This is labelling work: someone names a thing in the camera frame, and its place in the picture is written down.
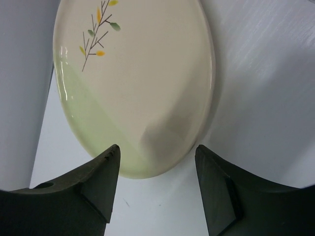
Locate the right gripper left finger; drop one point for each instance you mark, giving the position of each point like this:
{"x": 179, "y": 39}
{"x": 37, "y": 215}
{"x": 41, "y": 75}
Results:
{"x": 77, "y": 203}

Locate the cream and green plate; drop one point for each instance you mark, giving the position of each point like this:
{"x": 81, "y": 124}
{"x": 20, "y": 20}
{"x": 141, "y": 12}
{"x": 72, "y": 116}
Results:
{"x": 136, "y": 73}

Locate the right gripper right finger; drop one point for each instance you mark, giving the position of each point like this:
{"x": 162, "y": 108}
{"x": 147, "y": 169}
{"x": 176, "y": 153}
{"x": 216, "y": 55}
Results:
{"x": 239, "y": 203}

